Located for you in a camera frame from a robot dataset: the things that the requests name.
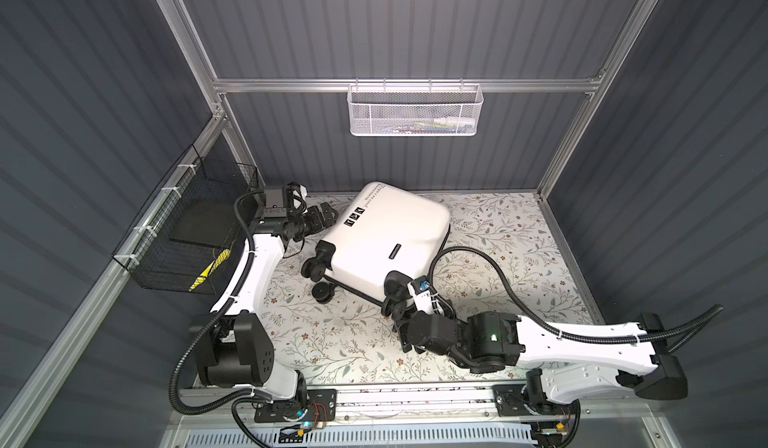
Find white wire basket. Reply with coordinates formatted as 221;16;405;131
346;83;484;137

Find yellow black striped item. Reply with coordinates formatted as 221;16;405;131
188;249;231;292

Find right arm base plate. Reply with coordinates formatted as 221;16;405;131
492;384;581;418

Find black pad in basket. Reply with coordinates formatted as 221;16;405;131
169;200;239;248

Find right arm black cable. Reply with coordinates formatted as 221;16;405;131
427;245;724;353

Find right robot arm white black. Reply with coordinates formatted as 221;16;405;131
400;310;688;405

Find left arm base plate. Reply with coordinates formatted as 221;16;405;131
254;389;338;423

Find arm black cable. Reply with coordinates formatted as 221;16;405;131
427;245;724;353
167;189;271;448

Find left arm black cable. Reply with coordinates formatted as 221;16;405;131
167;189;271;448

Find white ventilation grille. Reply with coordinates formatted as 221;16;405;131
179;426;535;448

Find black wire basket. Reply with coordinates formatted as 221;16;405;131
113;146;260;295

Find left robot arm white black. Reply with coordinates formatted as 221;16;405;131
190;182;338;401

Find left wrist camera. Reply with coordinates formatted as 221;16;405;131
287;182;307;212

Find floral table mat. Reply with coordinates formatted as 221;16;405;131
260;193;603;385

